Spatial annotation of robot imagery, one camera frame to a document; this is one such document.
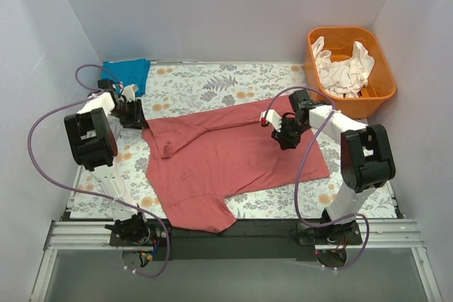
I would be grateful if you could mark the folded blue t shirt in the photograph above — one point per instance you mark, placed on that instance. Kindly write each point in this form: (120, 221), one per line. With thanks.
(128, 72)

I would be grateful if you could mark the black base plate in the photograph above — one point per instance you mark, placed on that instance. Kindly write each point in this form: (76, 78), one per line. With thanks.
(255, 239)

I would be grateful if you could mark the red t shirt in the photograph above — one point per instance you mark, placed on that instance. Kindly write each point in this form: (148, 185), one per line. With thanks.
(198, 160)

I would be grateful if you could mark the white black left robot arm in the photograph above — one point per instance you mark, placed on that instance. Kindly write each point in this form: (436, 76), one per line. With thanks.
(93, 146)

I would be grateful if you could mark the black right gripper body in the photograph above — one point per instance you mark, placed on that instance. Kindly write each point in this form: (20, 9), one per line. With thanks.
(287, 135)

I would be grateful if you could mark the aluminium frame rail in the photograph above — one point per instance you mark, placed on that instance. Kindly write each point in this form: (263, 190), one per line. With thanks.
(91, 235)

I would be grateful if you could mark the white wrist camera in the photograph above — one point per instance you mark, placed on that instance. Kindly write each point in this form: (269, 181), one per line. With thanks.
(129, 93)
(271, 117)

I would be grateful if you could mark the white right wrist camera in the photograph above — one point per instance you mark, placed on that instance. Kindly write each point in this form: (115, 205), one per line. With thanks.
(271, 117)

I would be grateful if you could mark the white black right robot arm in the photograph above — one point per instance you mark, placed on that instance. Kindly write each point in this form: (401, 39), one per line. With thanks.
(366, 161)

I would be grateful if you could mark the floral table mat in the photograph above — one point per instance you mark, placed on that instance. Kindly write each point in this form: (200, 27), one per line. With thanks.
(174, 90)

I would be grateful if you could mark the white t shirts in basket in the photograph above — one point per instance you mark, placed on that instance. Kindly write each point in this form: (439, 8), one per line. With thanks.
(344, 79)

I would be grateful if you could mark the orange plastic basket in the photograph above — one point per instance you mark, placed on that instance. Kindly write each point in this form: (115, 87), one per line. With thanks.
(339, 41)

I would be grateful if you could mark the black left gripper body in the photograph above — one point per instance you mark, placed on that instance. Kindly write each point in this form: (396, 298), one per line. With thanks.
(134, 114)

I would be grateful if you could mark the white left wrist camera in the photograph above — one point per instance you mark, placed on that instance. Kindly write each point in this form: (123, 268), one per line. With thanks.
(129, 93)

